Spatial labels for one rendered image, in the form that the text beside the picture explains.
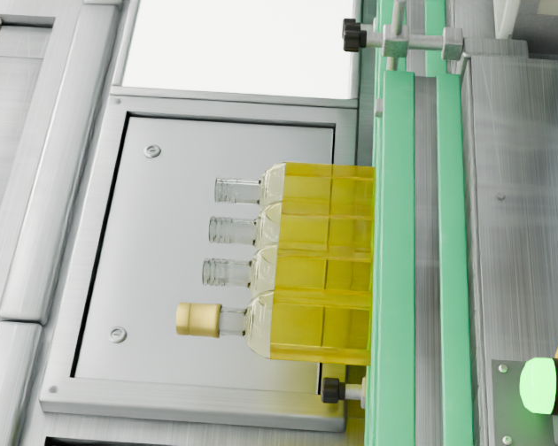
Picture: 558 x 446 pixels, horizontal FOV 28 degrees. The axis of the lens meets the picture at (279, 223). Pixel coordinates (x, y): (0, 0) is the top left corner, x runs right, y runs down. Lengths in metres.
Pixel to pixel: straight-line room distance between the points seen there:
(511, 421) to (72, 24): 0.99
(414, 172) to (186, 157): 0.44
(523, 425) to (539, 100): 0.37
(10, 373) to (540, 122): 0.64
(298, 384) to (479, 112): 0.36
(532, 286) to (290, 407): 0.35
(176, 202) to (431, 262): 0.47
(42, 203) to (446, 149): 0.55
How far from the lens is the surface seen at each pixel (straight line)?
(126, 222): 1.39
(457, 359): 0.97
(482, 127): 1.12
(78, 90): 1.55
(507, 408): 0.93
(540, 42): 1.25
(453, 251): 1.04
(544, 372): 0.89
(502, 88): 1.16
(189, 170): 1.43
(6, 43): 1.70
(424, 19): 1.40
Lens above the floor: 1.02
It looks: 2 degrees up
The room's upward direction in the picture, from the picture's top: 86 degrees counter-clockwise
